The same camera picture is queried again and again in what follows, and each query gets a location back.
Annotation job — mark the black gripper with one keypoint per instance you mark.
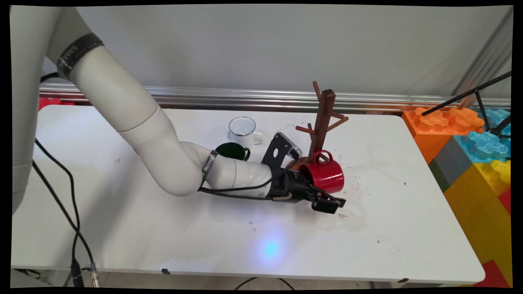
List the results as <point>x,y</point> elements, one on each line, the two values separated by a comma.
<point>292,185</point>

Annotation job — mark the red enamel mug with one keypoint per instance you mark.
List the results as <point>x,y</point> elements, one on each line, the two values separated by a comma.
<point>327,175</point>

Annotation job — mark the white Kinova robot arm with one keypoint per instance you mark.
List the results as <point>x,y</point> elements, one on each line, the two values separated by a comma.
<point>110,94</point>

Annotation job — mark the brown wooden mug tree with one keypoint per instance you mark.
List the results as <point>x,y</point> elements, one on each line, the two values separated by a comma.
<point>322,118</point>

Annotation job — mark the dark green printed mug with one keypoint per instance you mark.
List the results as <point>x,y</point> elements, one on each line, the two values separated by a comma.
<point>233,151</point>

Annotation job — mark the white enamel mug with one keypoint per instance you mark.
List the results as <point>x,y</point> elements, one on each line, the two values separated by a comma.
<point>243,130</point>

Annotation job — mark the dark green building block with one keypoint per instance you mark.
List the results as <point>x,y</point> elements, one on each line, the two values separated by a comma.
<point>438,175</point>

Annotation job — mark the orange giant building block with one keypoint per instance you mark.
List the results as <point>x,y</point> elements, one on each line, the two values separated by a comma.
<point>429,130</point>

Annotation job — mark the grey giant building block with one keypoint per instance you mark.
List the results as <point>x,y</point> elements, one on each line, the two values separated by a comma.
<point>451,161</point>

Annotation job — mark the yellow giant building block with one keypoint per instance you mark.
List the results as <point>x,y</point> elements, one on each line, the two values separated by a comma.
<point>482,216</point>

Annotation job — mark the large light blue block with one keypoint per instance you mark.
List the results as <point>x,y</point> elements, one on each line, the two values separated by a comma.
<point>482,147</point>

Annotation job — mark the small red side block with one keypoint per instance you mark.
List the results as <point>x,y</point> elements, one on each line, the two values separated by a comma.
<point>505,201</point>

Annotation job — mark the red giant building block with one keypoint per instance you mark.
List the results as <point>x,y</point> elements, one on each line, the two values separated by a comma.
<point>492,275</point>

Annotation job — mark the black tripod stand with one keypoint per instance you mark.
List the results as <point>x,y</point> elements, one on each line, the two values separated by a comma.
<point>478,96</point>

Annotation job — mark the small light blue block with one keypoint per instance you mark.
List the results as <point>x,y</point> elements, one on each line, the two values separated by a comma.
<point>496,118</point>

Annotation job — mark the red object behind table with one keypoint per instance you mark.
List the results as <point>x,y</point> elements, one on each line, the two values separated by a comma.
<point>51,102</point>

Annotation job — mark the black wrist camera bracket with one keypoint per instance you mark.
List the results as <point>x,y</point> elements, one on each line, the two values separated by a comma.
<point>278,149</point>

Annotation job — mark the horizontal aluminium frame rail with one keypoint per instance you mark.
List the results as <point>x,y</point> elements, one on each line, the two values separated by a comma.
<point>286,98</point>

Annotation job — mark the slanted aluminium frame post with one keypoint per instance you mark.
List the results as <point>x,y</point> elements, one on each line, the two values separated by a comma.
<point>488,53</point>

